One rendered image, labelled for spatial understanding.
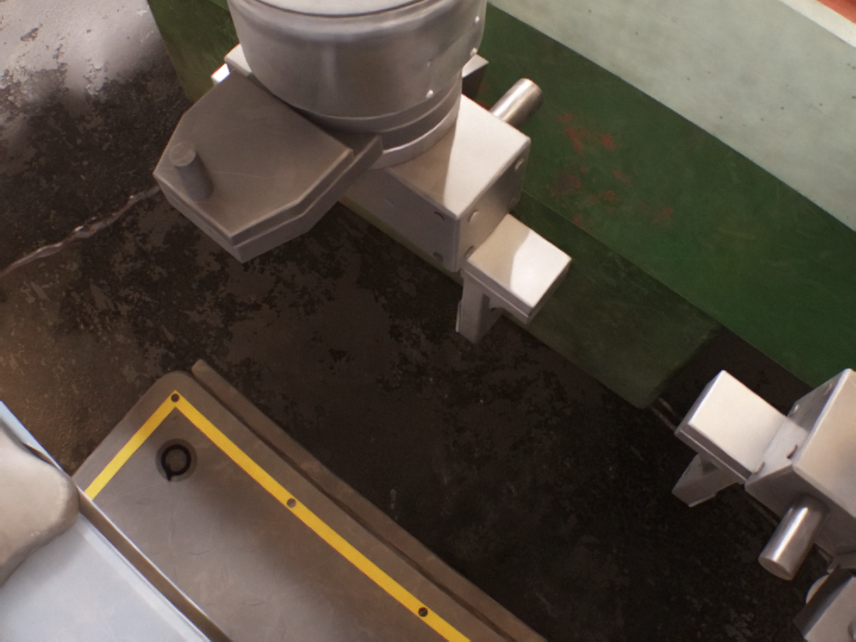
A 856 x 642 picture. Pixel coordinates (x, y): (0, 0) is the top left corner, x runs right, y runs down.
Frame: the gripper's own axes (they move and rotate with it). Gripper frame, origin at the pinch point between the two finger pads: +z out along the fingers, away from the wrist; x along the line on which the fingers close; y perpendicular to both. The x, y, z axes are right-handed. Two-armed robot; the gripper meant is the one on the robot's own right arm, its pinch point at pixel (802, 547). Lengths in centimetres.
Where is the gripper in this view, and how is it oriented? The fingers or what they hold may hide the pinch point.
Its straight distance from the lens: 44.1
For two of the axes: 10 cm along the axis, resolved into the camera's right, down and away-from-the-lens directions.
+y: -6.3, 7.2, -2.9
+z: 0.0, 3.8, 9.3
